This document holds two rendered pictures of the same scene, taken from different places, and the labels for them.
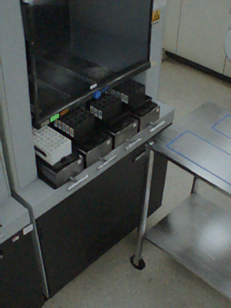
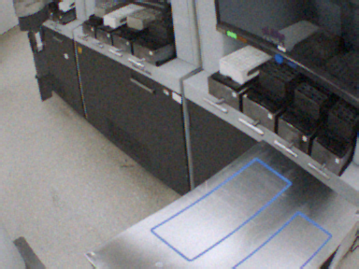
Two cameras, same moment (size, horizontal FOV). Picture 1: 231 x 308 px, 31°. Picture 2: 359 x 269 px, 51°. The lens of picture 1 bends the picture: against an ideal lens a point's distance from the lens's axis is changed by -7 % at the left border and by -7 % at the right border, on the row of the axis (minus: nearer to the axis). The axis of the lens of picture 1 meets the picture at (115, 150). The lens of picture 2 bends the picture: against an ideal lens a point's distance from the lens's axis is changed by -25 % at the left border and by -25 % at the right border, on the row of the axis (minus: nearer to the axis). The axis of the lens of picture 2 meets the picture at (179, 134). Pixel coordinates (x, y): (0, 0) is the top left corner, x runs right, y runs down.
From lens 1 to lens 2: 1.64 m
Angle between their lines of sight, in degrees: 73
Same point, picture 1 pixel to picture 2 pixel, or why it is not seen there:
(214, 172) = (193, 208)
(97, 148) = (256, 106)
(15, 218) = (166, 73)
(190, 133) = (285, 186)
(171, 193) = not seen: outside the picture
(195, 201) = not seen: outside the picture
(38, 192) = (204, 82)
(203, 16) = not seen: outside the picture
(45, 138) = (243, 57)
